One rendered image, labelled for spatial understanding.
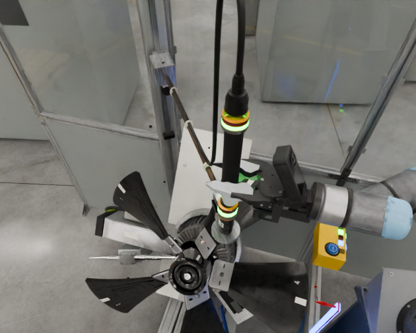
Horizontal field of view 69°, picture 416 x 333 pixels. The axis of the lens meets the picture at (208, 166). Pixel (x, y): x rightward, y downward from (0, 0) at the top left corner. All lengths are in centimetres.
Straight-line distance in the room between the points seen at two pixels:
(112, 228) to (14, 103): 218
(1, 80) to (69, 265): 160
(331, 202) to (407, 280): 65
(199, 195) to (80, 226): 163
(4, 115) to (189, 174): 246
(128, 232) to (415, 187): 89
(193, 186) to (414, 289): 79
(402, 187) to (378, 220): 15
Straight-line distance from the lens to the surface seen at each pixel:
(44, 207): 289
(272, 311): 100
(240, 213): 90
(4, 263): 274
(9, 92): 314
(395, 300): 120
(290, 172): 52
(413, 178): 75
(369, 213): 60
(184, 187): 118
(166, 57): 113
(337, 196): 59
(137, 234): 116
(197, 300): 107
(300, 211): 62
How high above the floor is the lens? 212
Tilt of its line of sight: 48 degrees down
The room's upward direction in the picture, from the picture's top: straight up
